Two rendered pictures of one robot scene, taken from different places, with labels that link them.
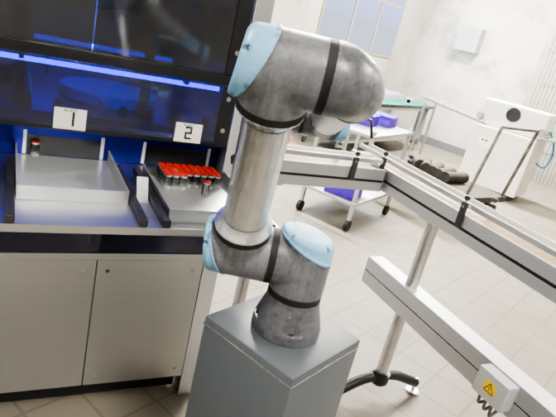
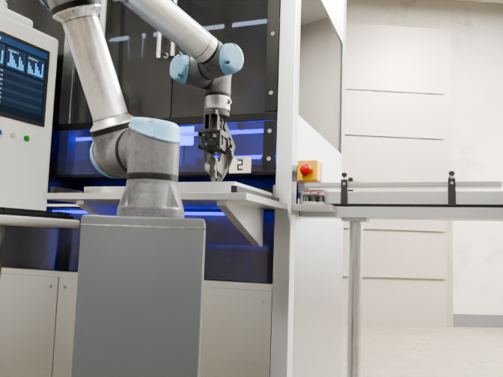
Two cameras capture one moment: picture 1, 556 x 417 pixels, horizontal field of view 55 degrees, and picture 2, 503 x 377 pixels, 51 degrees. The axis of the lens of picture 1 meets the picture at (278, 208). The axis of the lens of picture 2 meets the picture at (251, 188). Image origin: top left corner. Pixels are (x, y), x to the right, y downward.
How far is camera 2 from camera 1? 138 cm
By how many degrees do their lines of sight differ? 55
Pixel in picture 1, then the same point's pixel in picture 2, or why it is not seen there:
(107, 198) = not seen: hidden behind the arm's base
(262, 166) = (75, 51)
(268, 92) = not seen: outside the picture
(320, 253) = (141, 122)
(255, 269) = (110, 154)
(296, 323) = (131, 193)
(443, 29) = not seen: outside the picture
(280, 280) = (124, 159)
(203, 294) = (277, 333)
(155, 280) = (228, 310)
